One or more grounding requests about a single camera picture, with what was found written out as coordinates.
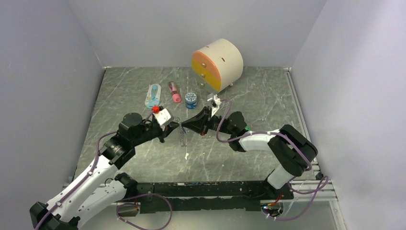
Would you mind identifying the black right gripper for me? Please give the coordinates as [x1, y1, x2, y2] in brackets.
[181, 106, 234, 137]

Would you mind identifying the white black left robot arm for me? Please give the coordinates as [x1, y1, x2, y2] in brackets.
[29, 109, 179, 230]

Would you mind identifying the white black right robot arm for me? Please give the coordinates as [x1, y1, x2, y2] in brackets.
[182, 106, 318, 199]

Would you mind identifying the blue round tin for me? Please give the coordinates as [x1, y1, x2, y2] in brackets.
[185, 92, 197, 109]

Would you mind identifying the pink marker tube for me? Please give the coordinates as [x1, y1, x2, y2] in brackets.
[168, 81, 181, 103]

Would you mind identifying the light blue oval case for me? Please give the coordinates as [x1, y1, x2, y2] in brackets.
[145, 84, 161, 108]

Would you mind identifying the beige round drawer cabinet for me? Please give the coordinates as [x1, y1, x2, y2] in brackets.
[191, 38, 244, 94]

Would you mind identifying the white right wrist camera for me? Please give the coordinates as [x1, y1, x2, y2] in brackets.
[207, 93, 222, 117]

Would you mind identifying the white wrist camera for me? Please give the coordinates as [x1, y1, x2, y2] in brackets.
[207, 93, 222, 117]
[151, 106, 174, 131]

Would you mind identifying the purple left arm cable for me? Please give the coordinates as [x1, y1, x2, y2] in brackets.
[34, 109, 159, 230]

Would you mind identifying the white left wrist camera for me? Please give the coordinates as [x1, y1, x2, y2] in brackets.
[151, 106, 174, 131]

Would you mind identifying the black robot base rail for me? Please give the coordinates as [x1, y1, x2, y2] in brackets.
[105, 172, 294, 215]

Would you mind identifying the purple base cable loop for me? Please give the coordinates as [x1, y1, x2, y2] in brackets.
[116, 193, 172, 230]

